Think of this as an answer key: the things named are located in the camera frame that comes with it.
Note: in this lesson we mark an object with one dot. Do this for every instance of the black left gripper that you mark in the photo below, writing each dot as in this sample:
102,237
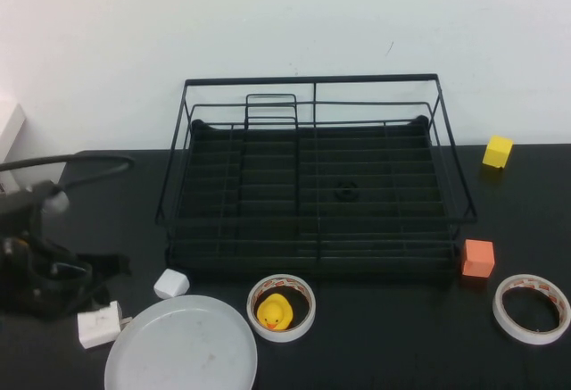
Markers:
40,283

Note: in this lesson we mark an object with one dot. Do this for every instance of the orange cube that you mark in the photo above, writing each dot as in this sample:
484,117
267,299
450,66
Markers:
477,258

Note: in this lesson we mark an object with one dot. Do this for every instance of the white cube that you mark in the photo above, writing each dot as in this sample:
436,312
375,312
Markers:
169,284

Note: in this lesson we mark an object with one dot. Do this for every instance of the white power adapter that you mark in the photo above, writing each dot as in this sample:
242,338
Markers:
98,327

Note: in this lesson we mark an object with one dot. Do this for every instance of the yellow rubber duck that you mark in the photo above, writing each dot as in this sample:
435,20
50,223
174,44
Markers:
274,312

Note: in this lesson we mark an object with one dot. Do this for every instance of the white tape roll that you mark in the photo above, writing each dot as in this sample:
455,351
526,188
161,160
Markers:
526,338
281,336

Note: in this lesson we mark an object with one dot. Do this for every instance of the yellow cube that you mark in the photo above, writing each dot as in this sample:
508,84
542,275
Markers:
496,151

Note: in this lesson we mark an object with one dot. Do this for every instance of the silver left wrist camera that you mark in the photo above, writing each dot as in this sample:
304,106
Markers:
55,202

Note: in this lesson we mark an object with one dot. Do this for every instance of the grey round plate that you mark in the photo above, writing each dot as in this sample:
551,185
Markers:
183,345

